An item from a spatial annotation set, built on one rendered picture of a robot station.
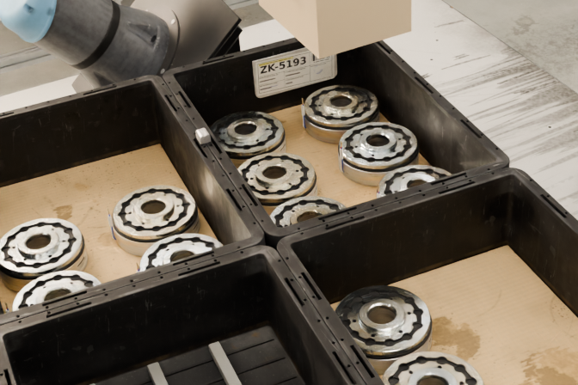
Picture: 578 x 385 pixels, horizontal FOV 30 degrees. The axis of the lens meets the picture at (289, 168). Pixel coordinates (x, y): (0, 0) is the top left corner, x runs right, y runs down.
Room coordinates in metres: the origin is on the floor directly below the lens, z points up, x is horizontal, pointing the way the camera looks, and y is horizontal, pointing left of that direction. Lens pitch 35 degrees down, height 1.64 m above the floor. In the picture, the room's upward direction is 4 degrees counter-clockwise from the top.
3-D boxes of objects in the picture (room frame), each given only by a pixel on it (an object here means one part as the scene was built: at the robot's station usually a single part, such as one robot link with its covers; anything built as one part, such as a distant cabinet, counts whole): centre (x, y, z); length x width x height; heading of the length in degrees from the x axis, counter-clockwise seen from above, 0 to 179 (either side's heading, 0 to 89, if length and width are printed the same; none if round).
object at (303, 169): (1.10, 0.02, 0.86); 0.10 x 0.10 x 0.01
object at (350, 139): (1.15, -0.12, 0.86); 0.10 x 0.10 x 0.01
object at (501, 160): (1.12, -0.05, 0.92); 0.40 x 0.30 x 0.02; 20
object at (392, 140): (1.15, -0.12, 0.86); 0.05 x 0.05 x 0.01
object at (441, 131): (1.12, -0.05, 0.87); 0.40 x 0.30 x 0.11; 20
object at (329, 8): (1.15, -0.07, 1.08); 0.16 x 0.12 x 0.07; 24
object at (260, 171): (1.10, 0.02, 0.86); 0.05 x 0.05 x 0.01
